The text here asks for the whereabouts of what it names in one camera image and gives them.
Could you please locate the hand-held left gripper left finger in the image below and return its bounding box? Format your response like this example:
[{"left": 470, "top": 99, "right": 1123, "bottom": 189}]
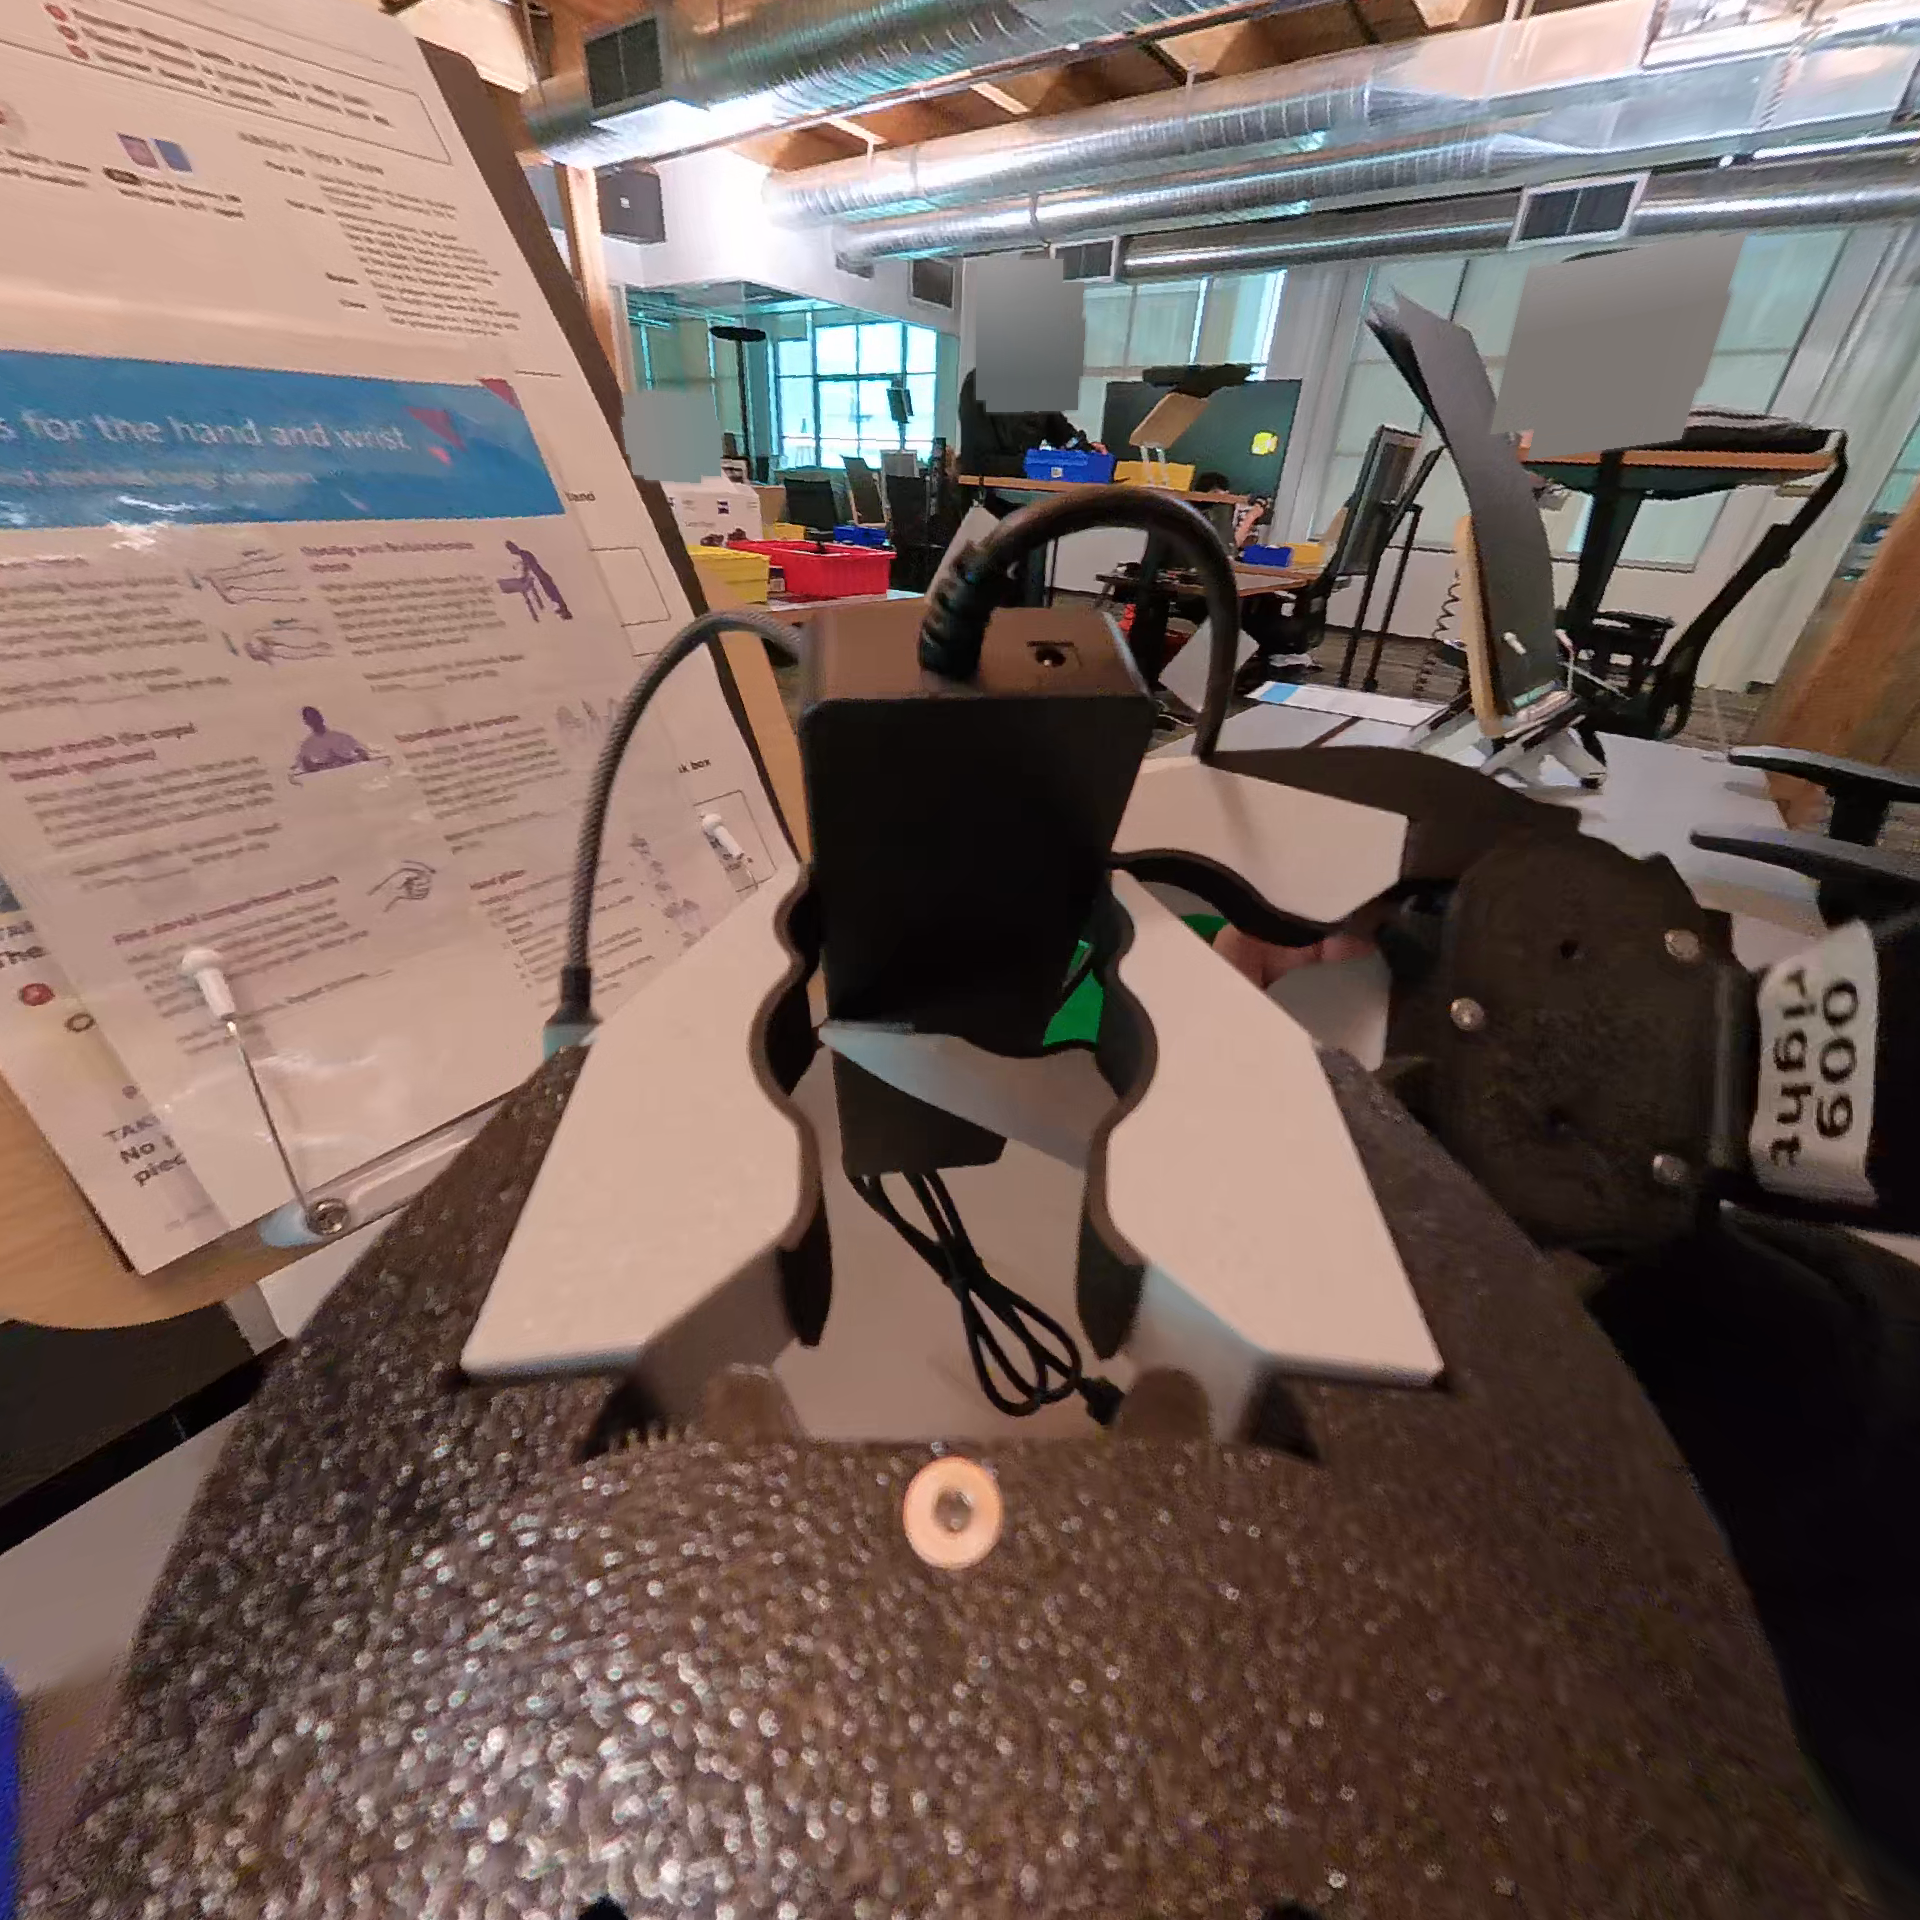
[{"left": 461, "top": 899, "right": 837, "bottom": 1384}]

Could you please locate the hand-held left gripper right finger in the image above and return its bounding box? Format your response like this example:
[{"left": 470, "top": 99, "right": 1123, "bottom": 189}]
[{"left": 1078, "top": 883, "right": 1447, "bottom": 1445}]

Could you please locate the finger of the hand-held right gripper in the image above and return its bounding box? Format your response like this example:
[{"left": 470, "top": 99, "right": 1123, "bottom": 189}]
[
  {"left": 1121, "top": 740, "right": 1582, "bottom": 961},
  {"left": 815, "top": 1015, "right": 1123, "bottom": 1176}
]

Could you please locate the thick black adapter cable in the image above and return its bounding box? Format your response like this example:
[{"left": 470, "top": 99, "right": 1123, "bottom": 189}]
[{"left": 917, "top": 490, "right": 1246, "bottom": 761}]

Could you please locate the dark green partition panel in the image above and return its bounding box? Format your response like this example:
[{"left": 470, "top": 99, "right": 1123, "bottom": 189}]
[{"left": 1104, "top": 377, "right": 1307, "bottom": 497}]

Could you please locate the wooden standing desk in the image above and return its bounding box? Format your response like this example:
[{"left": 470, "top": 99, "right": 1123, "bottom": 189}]
[{"left": 958, "top": 472, "right": 1256, "bottom": 602}]

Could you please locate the red storage bin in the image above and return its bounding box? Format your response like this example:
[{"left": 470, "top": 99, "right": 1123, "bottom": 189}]
[{"left": 772, "top": 541, "right": 899, "bottom": 602}]

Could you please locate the instruction sheet on stand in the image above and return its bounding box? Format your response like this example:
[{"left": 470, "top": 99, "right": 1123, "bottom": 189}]
[{"left": 0, "top": 37, "right": 822, "bottom": 1336}]

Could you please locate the printed instruction sheet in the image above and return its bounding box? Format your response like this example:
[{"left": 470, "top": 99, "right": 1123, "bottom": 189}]
[{"left": 0, "top": 0, "right": 782, "bottom": 1274}]

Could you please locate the silver ceiling duct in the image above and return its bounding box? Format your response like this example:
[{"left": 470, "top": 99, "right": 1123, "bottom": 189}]
[{"left": 520, "top": 0, "right": 1920, "bottom": 278}]

